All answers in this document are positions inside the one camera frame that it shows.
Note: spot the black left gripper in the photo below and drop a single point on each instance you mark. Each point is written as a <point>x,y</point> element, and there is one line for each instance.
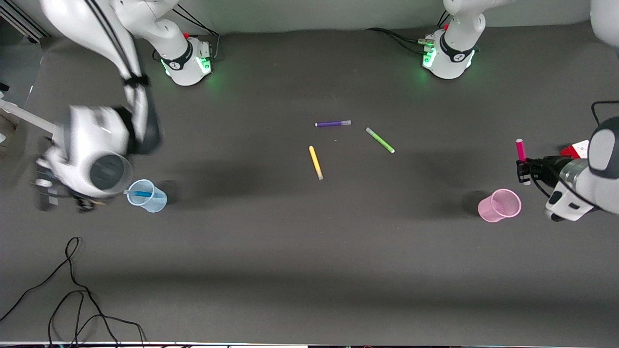
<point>547,170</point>

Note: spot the green marker pen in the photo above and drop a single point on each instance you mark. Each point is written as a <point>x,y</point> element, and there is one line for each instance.
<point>380,140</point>

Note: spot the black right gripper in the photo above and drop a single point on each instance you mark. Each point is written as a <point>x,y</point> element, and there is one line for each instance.
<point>84,204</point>

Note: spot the yellow marker pen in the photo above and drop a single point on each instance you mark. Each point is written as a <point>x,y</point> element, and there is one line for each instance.
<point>315,162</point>

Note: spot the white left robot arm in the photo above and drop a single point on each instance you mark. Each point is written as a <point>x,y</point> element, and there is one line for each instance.
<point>604,159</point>

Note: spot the translucent blue plastic cup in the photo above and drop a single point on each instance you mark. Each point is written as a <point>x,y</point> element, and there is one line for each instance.
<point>147,198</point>

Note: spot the aluminium frame rail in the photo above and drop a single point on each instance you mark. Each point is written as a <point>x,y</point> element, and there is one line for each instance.
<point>22,20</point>

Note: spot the blue marker pen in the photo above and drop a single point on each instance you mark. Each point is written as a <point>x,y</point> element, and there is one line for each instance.
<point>142,194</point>

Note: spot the pink marker pen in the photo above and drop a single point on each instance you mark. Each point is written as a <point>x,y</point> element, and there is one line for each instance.
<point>521,149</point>

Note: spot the translucent pink plastic cup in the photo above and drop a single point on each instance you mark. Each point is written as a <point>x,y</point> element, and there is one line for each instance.
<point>500,207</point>

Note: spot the red and white cube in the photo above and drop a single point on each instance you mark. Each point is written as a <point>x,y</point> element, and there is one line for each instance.
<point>575,150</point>

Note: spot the purple marker pen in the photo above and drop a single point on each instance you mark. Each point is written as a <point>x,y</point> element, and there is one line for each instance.
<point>331,123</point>

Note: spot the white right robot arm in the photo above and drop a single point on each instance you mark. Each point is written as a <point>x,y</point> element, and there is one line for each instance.
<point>89,140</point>

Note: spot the dark grey table mat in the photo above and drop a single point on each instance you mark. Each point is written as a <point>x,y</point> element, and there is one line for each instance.
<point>309,251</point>

